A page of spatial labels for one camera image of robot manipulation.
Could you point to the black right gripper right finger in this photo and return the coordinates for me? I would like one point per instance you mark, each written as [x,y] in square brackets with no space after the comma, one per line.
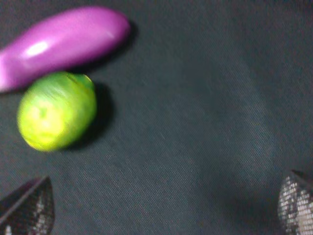
[295,204]

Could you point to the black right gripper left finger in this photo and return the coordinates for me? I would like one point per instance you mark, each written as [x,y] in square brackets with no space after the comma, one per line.
[28,210]

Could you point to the green lime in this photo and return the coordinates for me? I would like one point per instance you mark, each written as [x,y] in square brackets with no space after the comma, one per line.
[56,110]

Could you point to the black table cloth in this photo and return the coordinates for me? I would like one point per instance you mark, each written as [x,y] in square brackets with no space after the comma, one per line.
[201,115]

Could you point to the purple toy eggplant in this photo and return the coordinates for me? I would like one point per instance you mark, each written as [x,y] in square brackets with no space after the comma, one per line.
[65,40]

